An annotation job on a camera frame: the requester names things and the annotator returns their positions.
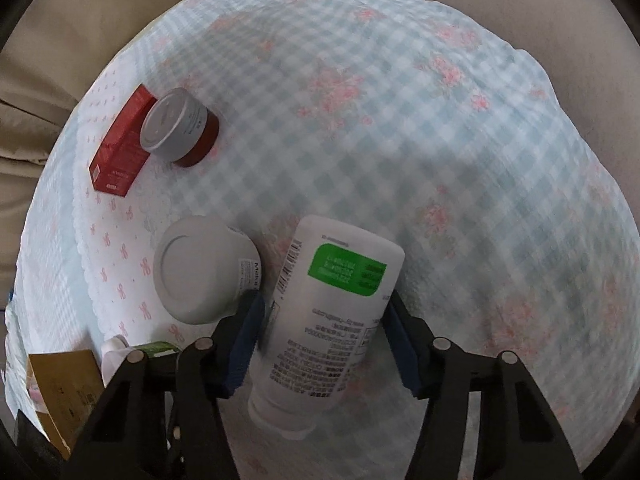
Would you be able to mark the checkered floral blanket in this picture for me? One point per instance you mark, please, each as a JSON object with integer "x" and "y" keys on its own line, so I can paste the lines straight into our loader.
{"x": 350, "y": 170}

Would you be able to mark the white round jar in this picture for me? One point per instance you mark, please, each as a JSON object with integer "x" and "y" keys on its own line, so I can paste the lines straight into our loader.
{"x": 202, "y": 270}

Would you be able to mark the brown cardboard box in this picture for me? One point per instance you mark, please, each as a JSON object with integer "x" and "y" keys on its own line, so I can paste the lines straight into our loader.
{"x": 62, "y": 390}

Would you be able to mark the small white green bottle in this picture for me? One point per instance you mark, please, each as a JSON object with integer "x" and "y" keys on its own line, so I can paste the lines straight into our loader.
{"x": 131, "y": 347}

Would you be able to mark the red carton box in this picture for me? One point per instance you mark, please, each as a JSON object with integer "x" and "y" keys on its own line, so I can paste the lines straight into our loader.
{"x": 121, "y": 145}

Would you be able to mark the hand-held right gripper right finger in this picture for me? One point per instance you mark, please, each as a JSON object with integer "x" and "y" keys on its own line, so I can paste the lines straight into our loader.
{"x": 403, "y": 350}

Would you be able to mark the beige sofa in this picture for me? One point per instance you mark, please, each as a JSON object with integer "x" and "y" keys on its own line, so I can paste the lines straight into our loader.
{"x": 75, "y": 60}

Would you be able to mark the white bottle with green label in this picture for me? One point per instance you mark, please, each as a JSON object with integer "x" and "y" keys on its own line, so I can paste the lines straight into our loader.
{"x": 320, "y": 320}

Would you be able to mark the dark red jar silver lid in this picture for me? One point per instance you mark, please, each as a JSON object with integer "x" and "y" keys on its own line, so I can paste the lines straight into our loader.
{"x": 177, "y": 127}

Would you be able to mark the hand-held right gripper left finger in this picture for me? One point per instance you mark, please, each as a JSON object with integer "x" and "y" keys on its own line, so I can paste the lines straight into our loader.
{"x": 244, "y": 345}

